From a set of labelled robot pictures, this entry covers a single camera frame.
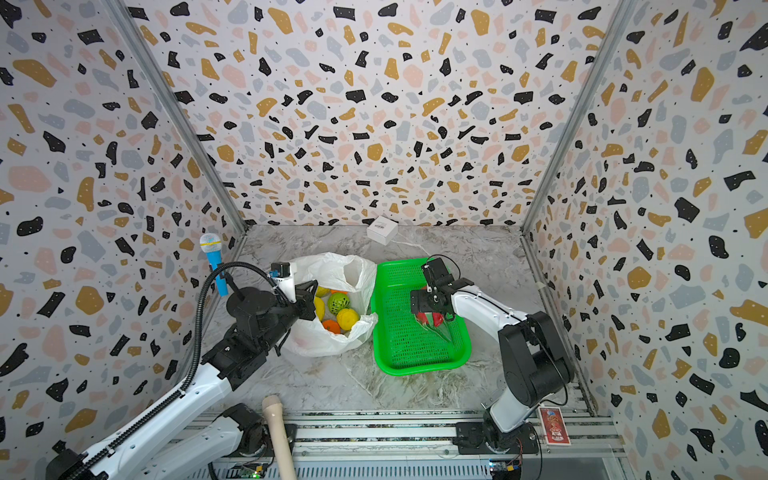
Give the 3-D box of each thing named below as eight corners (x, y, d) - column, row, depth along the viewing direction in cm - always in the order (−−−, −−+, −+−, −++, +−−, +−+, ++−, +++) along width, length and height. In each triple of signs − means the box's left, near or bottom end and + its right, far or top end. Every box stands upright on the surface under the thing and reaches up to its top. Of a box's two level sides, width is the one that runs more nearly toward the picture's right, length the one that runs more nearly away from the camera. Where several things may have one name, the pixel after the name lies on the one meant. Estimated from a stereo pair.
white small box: (367, 237, 122) (366, 228, 118) (380, 223, 127) (380, 214, 123) (385, 246, 119) (385, 237, 115) (398, 232, 124) (398, 222, 120)
